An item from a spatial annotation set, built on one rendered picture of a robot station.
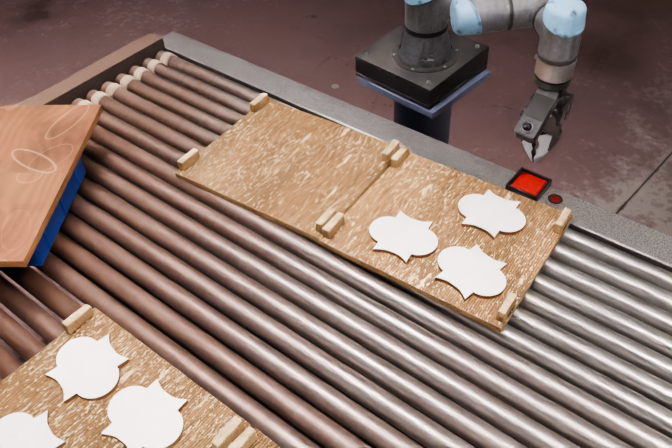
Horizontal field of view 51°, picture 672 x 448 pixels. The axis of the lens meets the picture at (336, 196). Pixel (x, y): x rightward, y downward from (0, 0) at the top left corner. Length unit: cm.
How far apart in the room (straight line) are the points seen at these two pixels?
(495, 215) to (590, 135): 191
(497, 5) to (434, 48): 53
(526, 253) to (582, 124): 202
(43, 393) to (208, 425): 30
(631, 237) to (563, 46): 43
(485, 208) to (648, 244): 33
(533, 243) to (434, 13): 71
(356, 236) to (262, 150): 37
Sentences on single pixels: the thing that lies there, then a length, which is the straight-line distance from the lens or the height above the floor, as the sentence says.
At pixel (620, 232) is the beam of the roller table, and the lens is 158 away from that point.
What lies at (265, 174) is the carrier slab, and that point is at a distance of 162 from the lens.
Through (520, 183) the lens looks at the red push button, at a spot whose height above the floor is 93.
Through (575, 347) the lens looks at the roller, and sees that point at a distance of 135.
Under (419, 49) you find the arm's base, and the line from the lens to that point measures 194.
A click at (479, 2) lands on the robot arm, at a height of 133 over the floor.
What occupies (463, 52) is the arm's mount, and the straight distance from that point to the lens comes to 202.
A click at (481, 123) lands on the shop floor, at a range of 335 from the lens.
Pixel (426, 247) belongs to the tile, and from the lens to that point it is 142.
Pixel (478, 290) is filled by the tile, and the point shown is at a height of 95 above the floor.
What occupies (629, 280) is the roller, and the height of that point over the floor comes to 92.
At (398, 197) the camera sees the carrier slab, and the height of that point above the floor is 94.
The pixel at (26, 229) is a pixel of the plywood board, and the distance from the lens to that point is 149.
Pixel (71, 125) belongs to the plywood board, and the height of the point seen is 104.
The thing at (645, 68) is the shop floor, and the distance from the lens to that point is 392.
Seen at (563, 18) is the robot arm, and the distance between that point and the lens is 137.
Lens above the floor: 198
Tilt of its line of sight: 42 degrees down
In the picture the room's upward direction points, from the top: 3 degrees counter-clockwise
